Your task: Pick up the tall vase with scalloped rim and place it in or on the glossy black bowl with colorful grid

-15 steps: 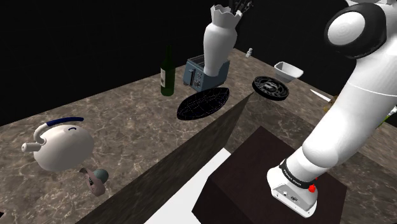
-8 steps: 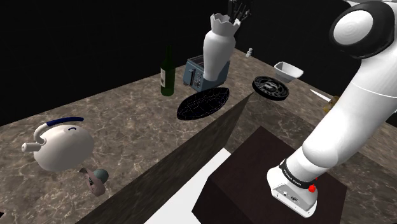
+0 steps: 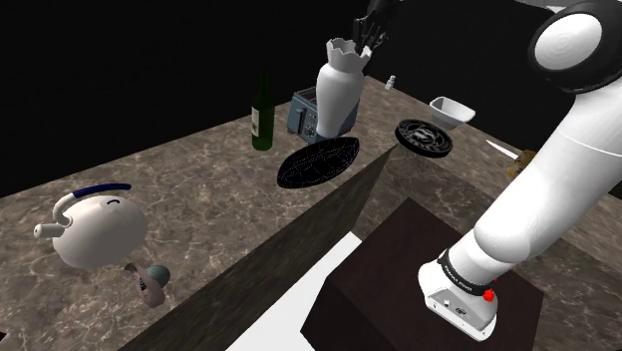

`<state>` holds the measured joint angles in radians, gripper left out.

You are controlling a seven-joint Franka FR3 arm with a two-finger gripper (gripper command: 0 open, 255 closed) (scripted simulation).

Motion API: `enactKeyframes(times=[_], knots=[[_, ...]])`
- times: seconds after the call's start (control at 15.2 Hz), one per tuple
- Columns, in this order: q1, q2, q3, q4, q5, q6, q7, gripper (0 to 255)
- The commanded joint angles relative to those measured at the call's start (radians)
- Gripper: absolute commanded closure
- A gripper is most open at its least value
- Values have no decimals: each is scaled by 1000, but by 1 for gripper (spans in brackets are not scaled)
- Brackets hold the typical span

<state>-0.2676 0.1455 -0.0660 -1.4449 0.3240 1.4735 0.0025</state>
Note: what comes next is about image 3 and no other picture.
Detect white vase with jagged rim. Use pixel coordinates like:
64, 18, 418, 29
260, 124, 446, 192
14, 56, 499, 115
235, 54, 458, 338
315, 38, 373, 140

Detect blue-grey toaster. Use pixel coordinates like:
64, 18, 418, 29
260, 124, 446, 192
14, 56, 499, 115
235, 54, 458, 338
286, 86, 361, 145

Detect white square bowl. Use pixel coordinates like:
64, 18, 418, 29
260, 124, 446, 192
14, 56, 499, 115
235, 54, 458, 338
429, 96, 476, 131

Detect black round patterned plate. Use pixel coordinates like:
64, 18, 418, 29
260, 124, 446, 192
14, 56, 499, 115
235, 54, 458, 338
394, 119, 455, 160

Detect dark green wine bottle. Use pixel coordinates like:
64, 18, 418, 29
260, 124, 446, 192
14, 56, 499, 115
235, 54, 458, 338
250, 70, 276, 152

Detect dark brown robot stand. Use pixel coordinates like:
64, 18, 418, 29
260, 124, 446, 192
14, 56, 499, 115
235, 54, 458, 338
300, 196, 545, 351

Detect black oval wire-pattern dish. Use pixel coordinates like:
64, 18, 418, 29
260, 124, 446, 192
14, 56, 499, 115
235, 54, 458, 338
276, 137, 361, 189

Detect knife with wooden handle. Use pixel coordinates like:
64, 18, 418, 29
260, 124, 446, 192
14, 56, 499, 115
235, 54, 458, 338
485, 139, 538, 177

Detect white kettle with blue handle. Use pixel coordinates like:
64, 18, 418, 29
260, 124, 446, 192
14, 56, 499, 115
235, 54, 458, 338
33, 182, 149, 269

